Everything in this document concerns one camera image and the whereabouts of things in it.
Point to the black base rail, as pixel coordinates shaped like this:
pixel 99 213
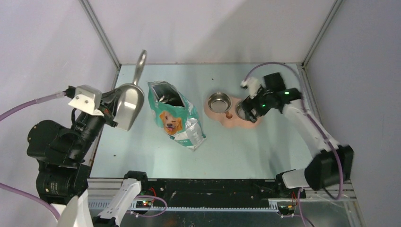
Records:
pixel 218 193

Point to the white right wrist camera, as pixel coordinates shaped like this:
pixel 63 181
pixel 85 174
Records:
pixel 252 84

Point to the green pet food bag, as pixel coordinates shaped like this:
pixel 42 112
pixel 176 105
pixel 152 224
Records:
pixel 175 115

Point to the pink double bowl stand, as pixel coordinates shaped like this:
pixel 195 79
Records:
pixel 229 119

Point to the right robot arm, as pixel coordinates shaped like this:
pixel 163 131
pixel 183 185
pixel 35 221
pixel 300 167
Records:
pixel 331 163

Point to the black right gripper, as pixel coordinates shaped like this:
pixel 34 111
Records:
pixel 249 104

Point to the steel bowl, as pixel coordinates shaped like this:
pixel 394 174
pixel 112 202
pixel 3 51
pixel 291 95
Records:
pixel 219 102
pixel 241 112

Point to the metal food scoop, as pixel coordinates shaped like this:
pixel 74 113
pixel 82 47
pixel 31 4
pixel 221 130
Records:
pixel 131 98

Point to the steel bowl right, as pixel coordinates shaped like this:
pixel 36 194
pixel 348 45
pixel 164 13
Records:
pixel 241 112

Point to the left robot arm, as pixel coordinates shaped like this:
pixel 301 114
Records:
pixel 63 175

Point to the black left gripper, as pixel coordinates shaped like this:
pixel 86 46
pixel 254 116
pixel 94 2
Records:
pixel 108 103

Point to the steel bowl left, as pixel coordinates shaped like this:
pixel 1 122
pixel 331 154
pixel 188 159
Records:
pixel 219 102

